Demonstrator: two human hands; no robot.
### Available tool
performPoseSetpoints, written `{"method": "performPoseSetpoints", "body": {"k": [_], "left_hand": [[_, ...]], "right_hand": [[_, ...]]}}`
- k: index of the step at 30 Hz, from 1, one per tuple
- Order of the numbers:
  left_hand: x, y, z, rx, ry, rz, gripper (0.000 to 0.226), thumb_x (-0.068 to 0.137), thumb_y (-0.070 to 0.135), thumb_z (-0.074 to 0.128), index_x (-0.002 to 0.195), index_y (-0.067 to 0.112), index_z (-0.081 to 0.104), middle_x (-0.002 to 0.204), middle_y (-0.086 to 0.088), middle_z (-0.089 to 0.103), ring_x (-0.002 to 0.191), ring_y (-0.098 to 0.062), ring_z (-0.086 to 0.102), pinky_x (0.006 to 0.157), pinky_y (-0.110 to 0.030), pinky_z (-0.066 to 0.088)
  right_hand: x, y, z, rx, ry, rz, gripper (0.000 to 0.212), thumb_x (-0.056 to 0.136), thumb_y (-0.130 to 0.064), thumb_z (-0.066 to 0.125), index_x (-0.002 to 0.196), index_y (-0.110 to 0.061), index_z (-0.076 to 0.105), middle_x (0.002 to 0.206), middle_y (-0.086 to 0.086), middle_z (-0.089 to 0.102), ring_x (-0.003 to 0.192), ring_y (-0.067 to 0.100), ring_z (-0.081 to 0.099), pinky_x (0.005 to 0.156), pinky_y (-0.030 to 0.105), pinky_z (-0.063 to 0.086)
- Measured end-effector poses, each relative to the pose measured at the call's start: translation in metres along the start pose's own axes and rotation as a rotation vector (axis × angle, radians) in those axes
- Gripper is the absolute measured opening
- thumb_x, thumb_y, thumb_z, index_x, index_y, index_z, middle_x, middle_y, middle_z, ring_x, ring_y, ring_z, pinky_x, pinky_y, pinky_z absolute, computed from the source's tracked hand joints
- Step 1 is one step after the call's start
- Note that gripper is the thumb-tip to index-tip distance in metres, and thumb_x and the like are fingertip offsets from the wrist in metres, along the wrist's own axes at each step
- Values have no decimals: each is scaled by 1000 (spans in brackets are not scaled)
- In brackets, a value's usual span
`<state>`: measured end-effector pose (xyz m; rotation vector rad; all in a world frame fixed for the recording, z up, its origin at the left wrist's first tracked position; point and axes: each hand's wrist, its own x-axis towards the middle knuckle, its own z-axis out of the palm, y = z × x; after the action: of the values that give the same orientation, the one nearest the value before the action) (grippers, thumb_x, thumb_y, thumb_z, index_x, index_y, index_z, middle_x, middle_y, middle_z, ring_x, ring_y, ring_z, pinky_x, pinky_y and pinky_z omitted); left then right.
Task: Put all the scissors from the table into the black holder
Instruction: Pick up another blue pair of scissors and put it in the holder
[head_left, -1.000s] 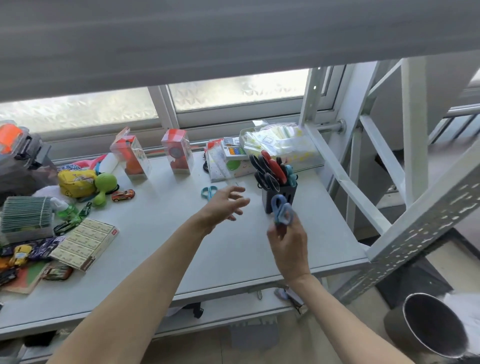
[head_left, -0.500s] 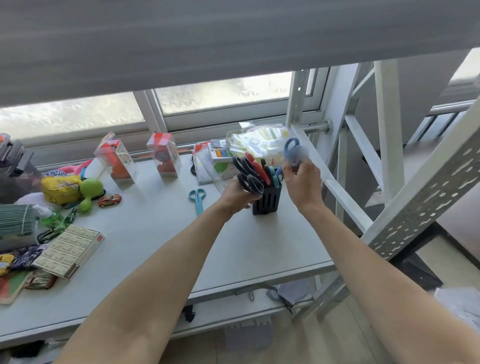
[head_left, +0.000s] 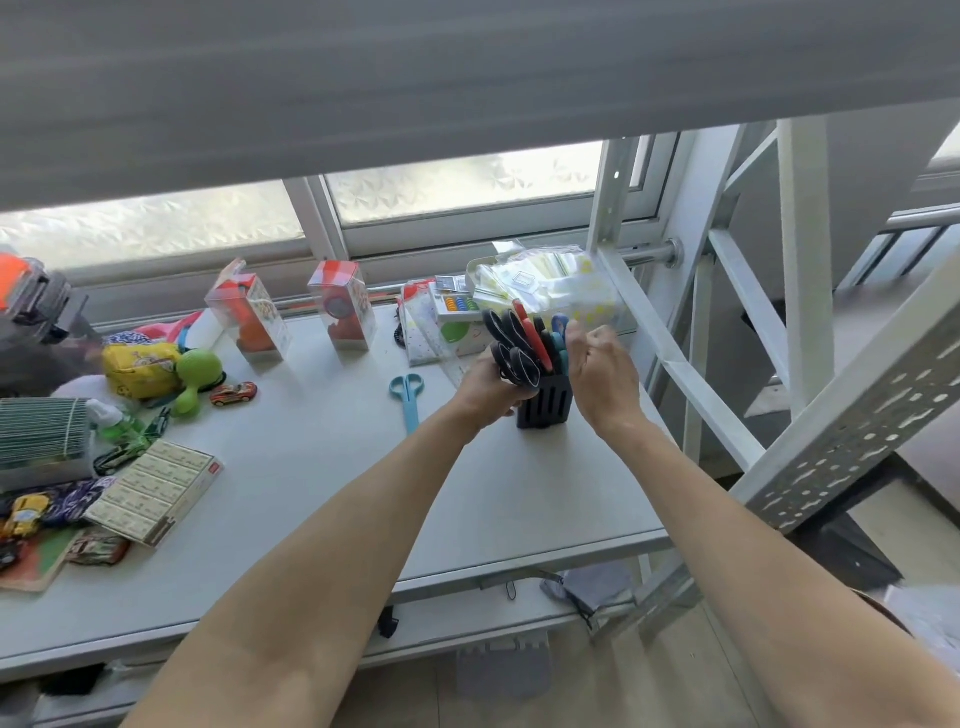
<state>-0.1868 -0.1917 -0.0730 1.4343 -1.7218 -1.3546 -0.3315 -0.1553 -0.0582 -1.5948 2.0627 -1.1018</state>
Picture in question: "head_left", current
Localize silver metal rod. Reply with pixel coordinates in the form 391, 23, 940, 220
621, 237, 685, 270

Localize yellow printed pouch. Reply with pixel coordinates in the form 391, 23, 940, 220
100, 341, 186, 403

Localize green plastic toy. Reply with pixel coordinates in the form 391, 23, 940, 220
171, 348, 225, 418

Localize red handled scissors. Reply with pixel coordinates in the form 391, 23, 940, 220
511, 300, 556, 375

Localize black scissor holder block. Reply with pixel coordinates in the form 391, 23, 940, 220
516, 369, 576, 433

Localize person's left forearm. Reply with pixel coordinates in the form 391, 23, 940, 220
123, 411, 502, 728

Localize person's right forearm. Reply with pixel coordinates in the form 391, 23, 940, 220
592, 409, 935, 728

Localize clear stationery packet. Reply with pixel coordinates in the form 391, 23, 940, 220
396, 276, 492, 370

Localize pink cloth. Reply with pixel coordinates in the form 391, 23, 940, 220
132, 309, 205, 350

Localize box of white erasers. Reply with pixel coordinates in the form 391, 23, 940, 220
83, 438, 225, 549

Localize blue patterned pouch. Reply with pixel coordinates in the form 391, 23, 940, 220
41, 475, 119, 528

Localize packaged toy car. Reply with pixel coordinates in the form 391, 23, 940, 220
66, 526, 133, 568

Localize white window frame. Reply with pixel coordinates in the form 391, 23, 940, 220
0, 129, 702, 316

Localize person's right hand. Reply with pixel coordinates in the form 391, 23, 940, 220
564, 318, 652, 441

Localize wooden puzzle board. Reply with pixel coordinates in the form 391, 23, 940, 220
0, 525, 85, 594

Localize clear bag of white packets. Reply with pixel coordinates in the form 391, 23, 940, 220
465, 241, 640, 340

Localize teal handled scissors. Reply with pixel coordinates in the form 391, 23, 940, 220
541, 315, 574, 376

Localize person's left hand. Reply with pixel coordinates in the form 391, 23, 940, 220
448, 357, 543, 438

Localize light blue scissors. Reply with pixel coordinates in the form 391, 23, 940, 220
387, 372, 426, 437

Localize clear box with orange toy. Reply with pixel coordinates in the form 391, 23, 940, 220
204, 258, 293, 366

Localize white metal shelf rack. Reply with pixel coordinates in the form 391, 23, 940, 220
583, 118, 960, 648

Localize black handled scissors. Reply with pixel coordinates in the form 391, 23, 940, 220
482, 306, 543, 391

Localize clear box with red toy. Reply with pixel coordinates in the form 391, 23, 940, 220
306, 259, 378, 353

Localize grey roller blind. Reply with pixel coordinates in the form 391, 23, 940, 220
0, 0, 960, 216

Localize yellow toy car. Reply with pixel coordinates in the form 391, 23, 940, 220
0, 492, 51, 543

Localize red toy car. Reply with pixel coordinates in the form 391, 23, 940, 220
209, 381, 259, 409

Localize orange and black device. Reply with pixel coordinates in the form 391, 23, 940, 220
0, 253, 100, 348

